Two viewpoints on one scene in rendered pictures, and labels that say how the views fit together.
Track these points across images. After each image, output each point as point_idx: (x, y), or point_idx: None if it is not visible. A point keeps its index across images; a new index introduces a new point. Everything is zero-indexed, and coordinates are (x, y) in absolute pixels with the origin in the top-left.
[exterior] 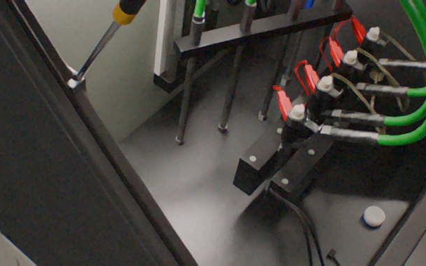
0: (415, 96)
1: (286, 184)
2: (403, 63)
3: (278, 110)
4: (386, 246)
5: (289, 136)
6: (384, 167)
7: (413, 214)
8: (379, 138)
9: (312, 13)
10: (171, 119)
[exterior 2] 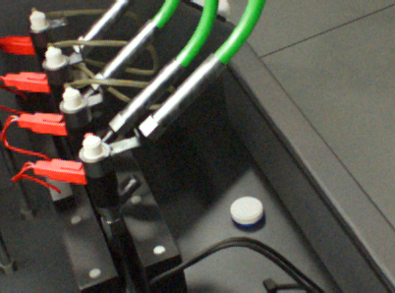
0: (168, 19)
1: (164, 250)
2: (103, 20)
3: (15, 245)
4: (322, 192)
5: (111, 189)
6: (184, 169)
7: (295, 143)
8: (220, 56)
9: None
10: None
